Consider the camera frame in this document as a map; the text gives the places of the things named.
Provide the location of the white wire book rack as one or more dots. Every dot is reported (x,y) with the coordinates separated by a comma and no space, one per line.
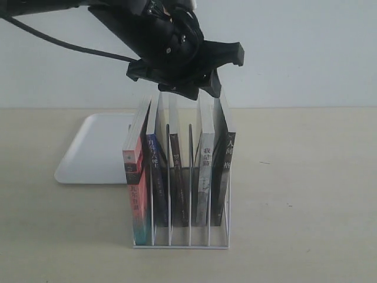
(176,234)

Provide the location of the white rectangular tray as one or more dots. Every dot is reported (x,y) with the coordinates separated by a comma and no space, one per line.
(95,155)

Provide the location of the dark brown spine book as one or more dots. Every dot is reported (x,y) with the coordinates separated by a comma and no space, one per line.
(180,184)

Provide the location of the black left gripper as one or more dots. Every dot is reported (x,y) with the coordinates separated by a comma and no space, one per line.
(188,59)

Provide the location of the white grey spine book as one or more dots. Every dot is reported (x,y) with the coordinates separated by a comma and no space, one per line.
(203,158)

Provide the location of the black cover book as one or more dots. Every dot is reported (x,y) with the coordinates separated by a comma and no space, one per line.
(224,140)

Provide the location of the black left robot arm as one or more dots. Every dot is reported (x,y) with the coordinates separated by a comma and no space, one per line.
(166,36)

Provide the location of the red teal cover book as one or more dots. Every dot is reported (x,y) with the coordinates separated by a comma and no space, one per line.
(133,157)

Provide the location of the blue spine book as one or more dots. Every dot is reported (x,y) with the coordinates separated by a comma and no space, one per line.
(157,150)

